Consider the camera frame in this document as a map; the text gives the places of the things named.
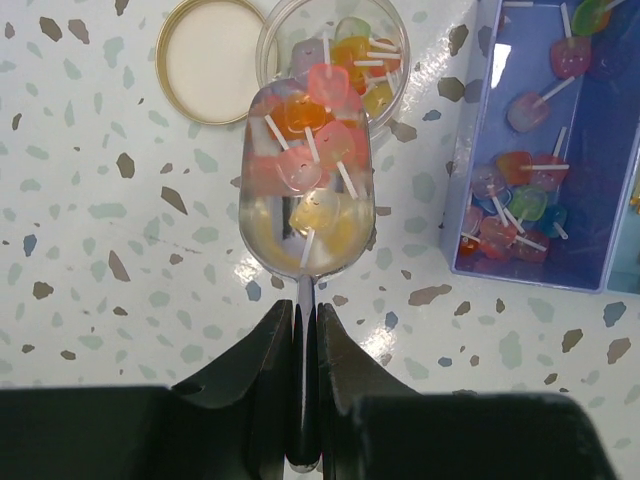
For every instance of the clear plastic jar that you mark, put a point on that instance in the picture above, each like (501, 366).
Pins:
(366, 38)

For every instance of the blue candy box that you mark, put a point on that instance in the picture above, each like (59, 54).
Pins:
(623, 267)

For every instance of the metal scoop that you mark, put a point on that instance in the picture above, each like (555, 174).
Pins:
(306, 213)

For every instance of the purple candy box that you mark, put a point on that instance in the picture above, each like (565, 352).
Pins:
(550, 121)

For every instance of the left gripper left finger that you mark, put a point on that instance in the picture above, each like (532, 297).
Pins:
(226, 421)

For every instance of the gold jar lid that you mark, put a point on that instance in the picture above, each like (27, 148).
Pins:
(205, 59)

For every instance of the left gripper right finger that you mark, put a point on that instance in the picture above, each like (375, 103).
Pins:
(376, 427)

